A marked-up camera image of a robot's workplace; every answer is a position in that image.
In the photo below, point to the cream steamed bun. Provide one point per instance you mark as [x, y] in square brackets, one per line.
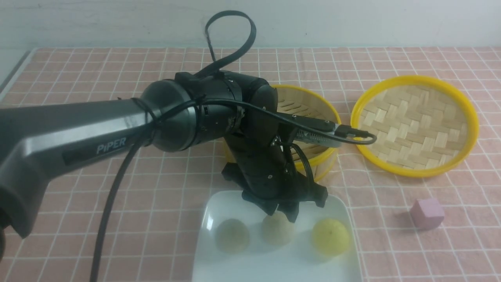
[277, 230]

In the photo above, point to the pink cube block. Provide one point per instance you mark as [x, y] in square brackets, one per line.
[427, 213]

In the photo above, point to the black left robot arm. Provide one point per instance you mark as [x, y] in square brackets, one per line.
[39, 144]

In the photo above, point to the pink checkered tablecloth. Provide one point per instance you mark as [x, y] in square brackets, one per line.
[159, 208]

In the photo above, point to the beige steamed bun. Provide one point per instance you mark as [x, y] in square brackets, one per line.
[232, 236]

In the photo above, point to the white square plate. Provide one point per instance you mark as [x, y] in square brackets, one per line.
[297, 261]

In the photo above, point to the yellow-rimmed woven steamer lid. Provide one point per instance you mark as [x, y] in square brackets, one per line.
[424, 126]

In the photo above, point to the yellow-rimmed bamboo steamer basket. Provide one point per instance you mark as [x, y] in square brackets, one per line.
[298, 101]

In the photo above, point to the yellow steamed bun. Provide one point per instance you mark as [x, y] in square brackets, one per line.
[330, 237]

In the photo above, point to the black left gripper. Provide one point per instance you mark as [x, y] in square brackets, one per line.
[268, 175]

